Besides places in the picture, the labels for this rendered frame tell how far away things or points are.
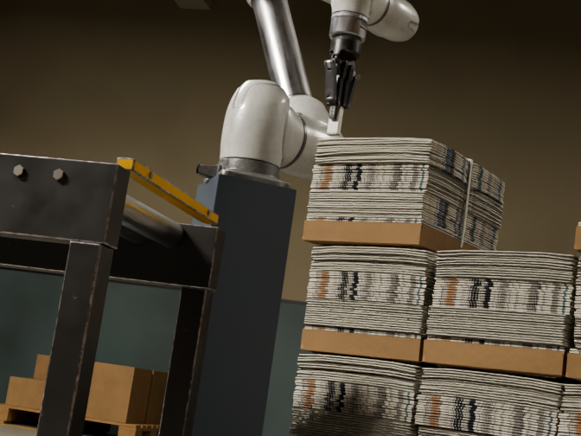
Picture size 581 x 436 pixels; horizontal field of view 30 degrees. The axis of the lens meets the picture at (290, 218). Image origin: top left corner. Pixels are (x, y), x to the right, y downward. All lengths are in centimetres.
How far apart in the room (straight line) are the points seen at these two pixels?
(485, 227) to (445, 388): 51
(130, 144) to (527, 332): 797
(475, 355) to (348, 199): 45
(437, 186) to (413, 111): 700
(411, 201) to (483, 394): 43
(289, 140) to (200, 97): 702
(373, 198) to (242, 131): 52
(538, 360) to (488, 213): 54
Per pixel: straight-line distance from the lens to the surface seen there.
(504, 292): 206
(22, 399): 862
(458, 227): 232
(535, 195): 897
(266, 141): 263
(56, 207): 160
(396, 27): 273
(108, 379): 833
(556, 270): 202
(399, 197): 221
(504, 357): 204
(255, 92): 266
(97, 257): 156
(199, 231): 205
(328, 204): 229
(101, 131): 993
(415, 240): 216
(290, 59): 294
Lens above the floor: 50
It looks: 9 degrees up
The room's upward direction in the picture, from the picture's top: 8 degrees clockwise
